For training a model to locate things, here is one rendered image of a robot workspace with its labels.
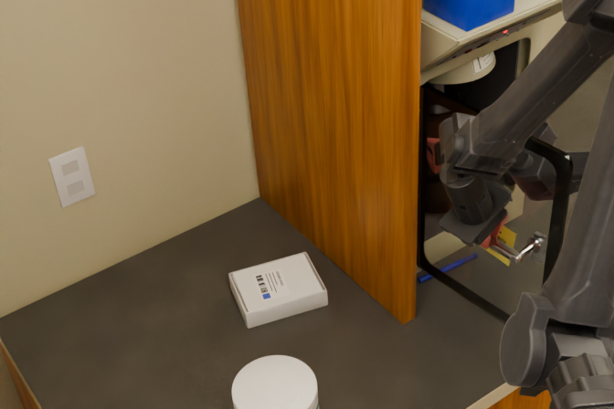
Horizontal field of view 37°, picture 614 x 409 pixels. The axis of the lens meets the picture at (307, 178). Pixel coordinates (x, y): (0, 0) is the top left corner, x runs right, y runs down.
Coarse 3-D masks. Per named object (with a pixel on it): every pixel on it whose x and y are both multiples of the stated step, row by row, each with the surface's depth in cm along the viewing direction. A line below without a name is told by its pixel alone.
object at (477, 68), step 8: (488, 56) 164; (464, 64) 161; (472, 64) 162; (480, 64) 163; (488, 64) 164; (448, 72) 162; (456, 72) 162; (464, 72) 162; (472, 72) 162; (480, 72) 163; (488, 72) 164; (432, 80) 163; (440, 80) 162; (448, 80) 162; (456, 80) 162; (464, 80) 162; (472, 80) 162
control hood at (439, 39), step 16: (528, 0) 144; (544, 0) 144; (560, 0) 145; (432, 16) 142; (512, 16) 140; (528, 16) 144; (544, 16) 155; (432, 32) 140; (448, 32) 137; (464, 32) 137; (480, 32) 137; (496, 32) 143; (432, 48) 141; (448, 48) 138; (432, 64) 143
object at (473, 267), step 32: (448, 96) 145; (544, 160) 135; (512, 192) 143; (544, 192) 138; (512, 224) 146; (544, 224) 141; (448, 256) 164; (480, 256) 156; (544, 256) 144; (480, 288) 161; (512, 288) 154
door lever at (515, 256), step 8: (496, 240) 145; (528, 240) 145; (496, 248) 144; (504, 248) 143; (512, 248) 143; (528, 248) 143; (536, 248) 144; (504, 256) 143; (512, 256) 142; (520, 256) 142
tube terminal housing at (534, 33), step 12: (540, 24) 164; (516, 36) 162; (528, 36) 164; (540, 36) 166; (480, 48) 157; (492, 48) 159; (528, 48) 170; (540, 48) 167; (456, 60) 155; (468, 60) 157; (528, 60) 167; (432, 72) 153; (444, 72) 155; (420, 84) 153
